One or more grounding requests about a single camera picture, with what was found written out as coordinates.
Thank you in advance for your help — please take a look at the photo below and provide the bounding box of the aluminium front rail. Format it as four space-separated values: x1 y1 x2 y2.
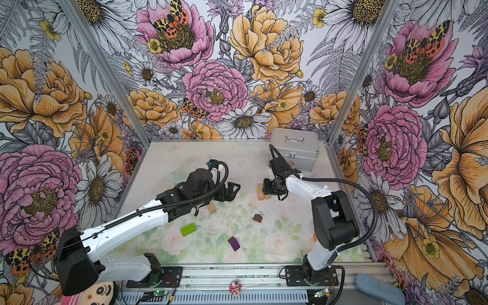
115 262 393 304

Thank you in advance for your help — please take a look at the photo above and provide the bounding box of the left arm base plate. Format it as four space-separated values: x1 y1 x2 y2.
126 266 183 289

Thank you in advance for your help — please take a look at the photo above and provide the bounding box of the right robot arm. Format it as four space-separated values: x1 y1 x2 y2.
263 176 360 285

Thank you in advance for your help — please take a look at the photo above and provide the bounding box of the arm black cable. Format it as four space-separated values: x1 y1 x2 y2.
269 144 378 253
79 159 230 241

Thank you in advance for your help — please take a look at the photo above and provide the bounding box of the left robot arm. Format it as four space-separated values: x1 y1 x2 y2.
53 162 241 296

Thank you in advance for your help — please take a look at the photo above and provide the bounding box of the natural wood block lower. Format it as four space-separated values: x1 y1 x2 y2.
207 202 217 214

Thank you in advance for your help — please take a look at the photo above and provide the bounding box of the small pink red toy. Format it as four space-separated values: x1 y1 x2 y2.
229 280 242 297

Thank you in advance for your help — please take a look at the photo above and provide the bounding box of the silver metal first-aid case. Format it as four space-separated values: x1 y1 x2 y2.
271 128 319 172

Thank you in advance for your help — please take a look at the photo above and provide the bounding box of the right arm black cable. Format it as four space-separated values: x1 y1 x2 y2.
269 144 378 253

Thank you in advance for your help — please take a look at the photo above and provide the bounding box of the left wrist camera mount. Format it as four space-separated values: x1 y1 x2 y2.
207 160 221 170

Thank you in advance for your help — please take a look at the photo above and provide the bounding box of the dark brown wood block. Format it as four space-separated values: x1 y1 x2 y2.
253 214 263 223

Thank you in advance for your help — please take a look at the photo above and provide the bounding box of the purple wood block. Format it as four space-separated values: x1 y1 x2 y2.
227 236 241 252

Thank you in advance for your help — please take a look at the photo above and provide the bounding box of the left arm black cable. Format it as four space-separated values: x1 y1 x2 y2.
79 159 230 241

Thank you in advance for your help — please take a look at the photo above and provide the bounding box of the plush doll toy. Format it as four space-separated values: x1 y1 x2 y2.
57 282 119 305

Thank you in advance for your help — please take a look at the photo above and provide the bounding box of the green wood block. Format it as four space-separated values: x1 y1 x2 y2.
180 223 197 237

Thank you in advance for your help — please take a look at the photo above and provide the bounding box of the grey blue cushion pad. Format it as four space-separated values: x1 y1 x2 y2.
355 273 406 305

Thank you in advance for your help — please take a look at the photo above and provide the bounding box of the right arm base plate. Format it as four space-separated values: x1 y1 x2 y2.
284 264 339 287

